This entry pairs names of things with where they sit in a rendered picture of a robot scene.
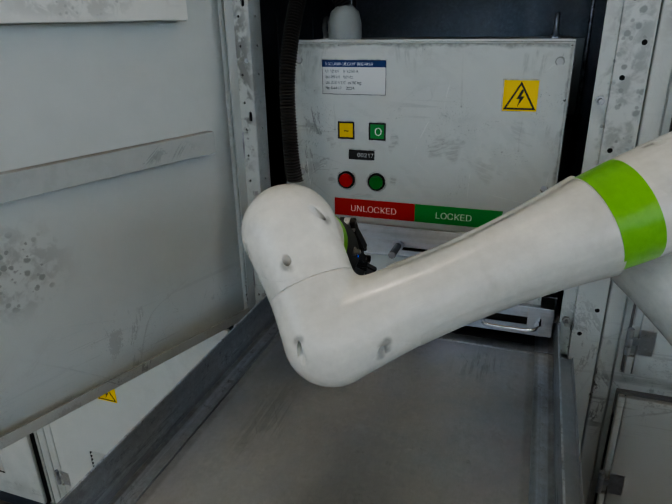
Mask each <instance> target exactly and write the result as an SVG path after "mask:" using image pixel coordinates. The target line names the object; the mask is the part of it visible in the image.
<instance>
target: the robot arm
mask: <svg viewBox="0 0 672 504"><path fill-rule="evenodd" d="M241 238H242V243H243V246H244V249H245V252H246V254H247V256H248V257H249V259H250V261H251V263H252V265H253V267H254V269H255V271H256V273H257V275H258V277H259V279H260V281H261V283H262V286H263V288H264V290H265V292H266V295H267V297H268V300H269V302H270V305H271V308H272V310H273V313H274V316H275V320H276V323H277V326H278V329H279V333H280V336H281V340H282V344H283V347H284V351H285V354H286V357H287V359H288V361H289V363H290V365H291V366H292V367H293V369H294V370H295V371H296V372H297V373H298V374H299V375H300V376H301V377H302V378H304V379H305V380H307V381H309V382H311V383H313V384H315V385H318V386H322V387H331V388H334V387H342V386H346V385H349V384H351V383H354V382H356V381H357V380H359V379H361V378H363V377H364V376H366V375H368V374H369V373H371V372H373V371H375V370H376V369H378V368H380V367H382V366H383V365H385V364H387V363H389V362H391V361H393V360H394V359H396V358H398V357H400V356H402V355H404V354H406V353H408V352H409V351H411V350H413V349H415V348H417V347H419V346H422V345H424V344H426V343H428V342H430V341H433V340H435V339H437V338H439V337H441V336H443V335H445V334H448V333H450V332H452V331H454V330H457V329H459V328H461V327H464V326H466V325H468V324H471V323H473V322H475V321H478V320H480V319H483V318H485V317H488V316H490V315H493V314H495V313H498V312H501V311H503V310H506V309H509V308H511V307H514V306H517V305H520V304H522V303H525V302H528V301H531V300H534V299H537V298H540V297H543V296H546V295H549V294H553V293H556V292H559V291H562V290H566V289H569V288H573V287H576V286H580V285H583V284H587V283H591V282H595V281H599V280H603V279H607V278H611V279H612V281H613V282H614V283H615V284H616V285H617V286H618V287H619V288H620V289H621V290H622V291H623V292H624V293H625V294H626V295H627V296H628V297H629V298H630V299H631V300H632V301H633V303H634V304H635V305H636V306H637V307H638V308H639V309H640V310H641V311H642V312H643V313H644V315H645V316H646V317H647V318H648V319H649V320H650V321H651V322H652V324H653V325H654V326H655V327H656V328H657V329H658V330H659V332H660V333H661V334H662V335H663V336H664V337H665V339H666V340H667V341H668V342H669V343H670V345H671V346H672V131H671V132H669V133H666V134H664V135H662V136H659V137H657V138H655V139H653V140H650V141H648V142H646V143H644V144H642V145H639V146H637V147H635V148H633V149H631V150H629V151H627V152H624V153H622V154H620V155H618V156H616V157H614V158H612V159H610V160H608V161H606V162H604V163H602V164H600V165H598V166H596V167H594V168H592V169H590V170H588V171H586V172H584V173H582V174H580V175H578V176H576V177H575V176H569V177H567V178H566V179H564V180H562V181H561V182H559V183H558V184H556V185H554V186H553V187H551V188H549V189H548V190H546V191H544V192H542V193H541V194H539V195H537V196H536V197H534V198H532V199H530V200H529V201H527V202H525V203H523V204H521V205H520V206H518V207H516V208H514V209H512V210H510V211H509V212H507V213H505V214H503V215H501V216H499V217H497V218H495V219H493V220H491V221H489V222H487V223H485V224H483V225H481V226H479V227H477V228H475V229H473V230H471V231H469V232H467V233H465V234H463V235H460V236H458V237H456V238H454V239H452V240H449V241H447V242H445V243H443V244H440V245H438V246H436V247H433V248H431V249H429V250H426V251H424V252H421V253H419V254H416V255H414V256H411V257H409V258H406V259H403V260H401V261H398V262H395V263H393V264H390V265H387V266H386V267H387V268H384V269H381V270H378V271H376V270H377V267H375V266H373V265H371V264H369V263H370V261H371V256H370V255H365V254H364V251H366V250H367V244H366V242H365V240H364V238H363V236H362V234H361V232H360V230H359V228H358V225H357V220H356V218H350V217H340V218H338V217H337V216H335V215H334V213H333V211H332V209H331V207H330V206H329V204H328V203H327V202H326V201H325V199H324V198H323V197H322V196H320V195H319V194H318V193H317V192H315V191H314V190H312V189H310V188H307V187H305V186H302V185H297V184H281V185H276V186H273V187H270V188H268V189H266V190H265V191H263V192H261V193H260V194H259V195H258V196H256V197H255V198H254V199H253V201H252V202H251V203H250V205H249V206H248V208H247V209H246V212H245V214H244V217H243V220H242V225H241Z"/></svg>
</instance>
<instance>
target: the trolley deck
mask: <svg viewBox="0 0 672 504"><path fill-rule="evenodd" d="M533 376H534V354H531V353H525V352H518V351H512V350H505V349H499V348H493V347H486V346H480V345H473V344H467V343H460V342H454V341H447V340H441V339H435V340H433V341H430V342H428V343H426V344H424V345H422V346H419V347H417V348H415V349H413V350H411V351H409V352H408V353H406V354H404V355H402V356H400V357H398V358H396V359H394V360H393V361H391V362H389V363H387V364H385V365H383V366H382V367H380V368H378V369H376V370H375V371H373V372H371V373H369V374H368V375H366V376H364V377H363V378H361V379H359V380H357V381H356V382H354V383H351V384H349V385H346V386H342V387H334V388H331V387H322V386H318V385H315V384H313V383H311V382H309V381H307V380H305V379H304V378H302V377H301V376H300V375H299V374H298V373H297V372H296V371H295V370H294V369H293V367H292V366H291V365H290V363H289V361H288V359H287V357H286V354H285V351H284V347H283V344H282V340H281V336H280V333H278V335H277V336H276V337H275V338H274V339H273V341H272V342H271V343H270V344H269V345H268V347H267V348H266V349H265V350H264V351H263V352H262V354H261V355H260V356H259V357H258V358H257V360H256V361H255V362H254V363H253V364H252V366H251V367H250V368H249V369H248V370H247V371H246V373H245V374H244V375H243V376H242V377H241V379H240V380H239V381H238V382H237V383H236V384H235V386H234V387H233V388H232V389H231V390H230V392H229V393H228V394H227V395H226V396H225V398H224V399H223V400H222V401H221V402H220V403H219V405H218V406H217V407H216V408H215V409H214V411H213V412H212V413H211V414H210V415H209V417H208V418H207V419H206V420H205V421H204V422H203V424H202V425H201V426H200V427H199V428H198V430H197V431H196V432H195V433H194V434H193V436H192V437H191V438H190V439H189V440H188V441H187V443H186V444H185V445H184V446H183V447H182V449H181V450H180V451H179V452H178V453H177V455H176V456H175V457H174V458H173V459H172V460H171V462H170V463H169V464H168V465H167V466H166V468H165V469H164V470H163V471H162V472H161V474H160V475H159V476H158V477H157V478H156V479H155V481H154V482H153V483H152V484H151V485H150V487H149V488H148V489H147V490H146V491H145V493H144V494H143V495H142V496H141V497H140V498H139V500H138V501H137V502H136V503H135V504H528V499H529V474H530V450H531V425H532V401H533ZM561 385H562V413H563V442H564V470H565V498H566V504H584V499H583V485H582V471H581V458H580V444H579V430H578V416H577V402H576V389H575V375H574V361H573V358H572V359H571V360H570V359H564V358H561Z"/></svg>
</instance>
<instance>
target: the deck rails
mask: <svg viewBox="0 0 672 504"><path fill-rule="evenodd" d="M278 333H279V329H278V326H277V323H276V320H275V316H274V313H273V310H272V308H271V305H270V302H269V300H268V297H267V295H265V296H264V297H263V298H262V299H261V300H260V301H259V302H258V303H257V304H256V305H255V306H254V307H253V308H252V309H251V310H250V311H249V312H248V313H247V314H246V315H245V316H244V317H243V318H242V319H241V320H240V321H239V322H238V323H237V324H236V325H235V326H234V327H233V328H232V329H231V330H230V331H229V332H228V333H227V334H226V335H225V336H224V337H223V338H222V339H221V340H220V341H219V342H218V343H217V344H216V345H215V346H214V347H213V348H212V349H211V350H210V351H209V352H208V353H207V354H206V355H205V356H204V357H203V358H202V359H201V360H200V361H199V362H198V363H197V364H196V365H195V366H194V367H193V368H192V369H191V370H190V371H189V372H188V373H187V374H186V375H185V376H184V377H183V378H182V379H181V380H180V381H179V382H178V383H177V384H176V385H175V386H174V387H173V388H172V389H171V390H170V391H169V392H168V393H167V394H166V395H165V396H164V397H163V398H162V399H161V400H160V401H159V402H158V403H157V404H156V405H155V406H154V407H153V408H152V409H151V410H150V411H149V412H148V413H147V414H146V415H145V416H144V417H143V418H142V419H141V420H140V421H139V422H138V423H137V424H136V425H135V426H134V427H133V428H132V429H131V430H130V431H129V432H128V433H127V434H126V435H125V436H124V437H123V438H122V439H121V440H120V441H119V442H118V443H117V444H116V445H115V446H114V447H113V448H112V449H111V450H110V451H109V452H108V453H107V454H106V455H105V456H104V457H103V458H102V459H101V460H100V461H99V462H98V463H97V464H96V465H95V466H94V467H93V468H92V469H91V470H90V471H89V472H88V473H87V474H86V475H85V476H84V477H83V478H82V479H81V480H80V481H79V482H78V483H77V484H76V485H75V486H74V487H73V488H72V489H71V490H70V491H69V492H68V493H67V494H66V495H65V496H64V497H63V498H62V499H61V500H60V501H59V502H58V503H57V504H135V503H136V502H137V501H138V500H139V498H140V497H141V496H142V495H143V494H144V493H145V491H146V490H147V489H148V488H149V487H150V485H151V484H152V483H153V482H154V481H155V479H156V478H157V477H158V476H159V475H160V474H161V472H162V471H163V470H164V469H165V468H166V466H167V465H168V464H169V463H170V462H171V460H172V459H173V458H174V457H175V456H176V455H177V453H178V452H179V451H180V450H181V449H182V447H183V446H184V445H185V444H186V443H187V441H188V440H189V439H190V438H191V437H192V436H193V434H194V433H195V432H196V431H197V430H198V428H199V427H200V426H201V425H202V424H203V422H204V421H205V420H206V419H207V418H208V417H209V415H210V414H211V413H212V412H213V411H214V409H215V408H216V407H217V406H218V405H219V403H220V402H221V401H222V400H223V399H224V398H225V396H226V395H227V394H228V393H229V392H230V390H231V389H232V388H233V387H234V386H235V384H236V383H237V382H238V381H239V380H240V379H241V377H242V376H243V375H244V374H245V373H246V371H247V370H248V369H249V368H250V367H251V366H252V364H253V363H254V362H255V361H256V360H257V358H258V357H259V356H260V355H261V354H262V352H263V351H264V350H265V349H266V348H267V347H268V345H269V344H270V343H271V342H272V341H273V339H274V338H275V337H276V336H277V335H278ZM528 504H566V498H565V470H564V442H563V413H562V385H561V357H560V329H559V324H557V331H556V338H555V344H554V351H553V355H550V354H544V353H537V352H535V353H534V376H533V401H532V425H531V450H530V474H529V499H528Z"/></svg>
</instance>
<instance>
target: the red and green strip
mask: <svg viewBox="0 0 672 504"><path fill-rule="evenodd" d="M502 213H503V211H492V210H480V209H468V208H456V207H444V206H432V205H420V204H409V203H397V202H385V201H373V200H361V199H349V198H337V197H335V214H338V215H349V216H360V217H371V218H381V219H392V220H403V221H413V222H424V223H435V224H446V225H456V226H467V227H479V226H481V225H483V224H485V223H487V222H489V221H491V220H493V219H495V218H497V217H499V216H501V215H502Z"/></svg>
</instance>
